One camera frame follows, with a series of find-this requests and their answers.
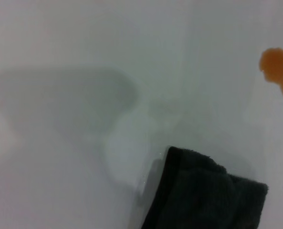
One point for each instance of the dark blue rag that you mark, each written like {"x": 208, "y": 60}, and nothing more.
{"x": 203, "y": 195}

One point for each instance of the orange-brown liquid stain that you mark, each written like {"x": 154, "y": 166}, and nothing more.
{"x": 277, "y": 69}

